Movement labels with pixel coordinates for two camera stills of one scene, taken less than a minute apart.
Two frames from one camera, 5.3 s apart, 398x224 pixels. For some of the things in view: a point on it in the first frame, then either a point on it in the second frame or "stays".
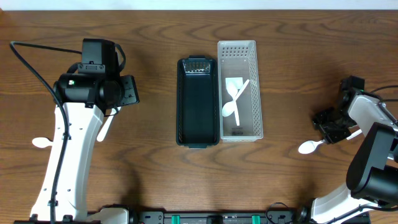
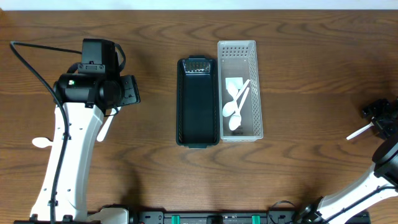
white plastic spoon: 229,107 stays
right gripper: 330,125 to 378,113
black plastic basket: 198,102 stays
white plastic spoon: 308,146 to 235,121
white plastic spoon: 232,88 stays
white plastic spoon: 354,134 stays
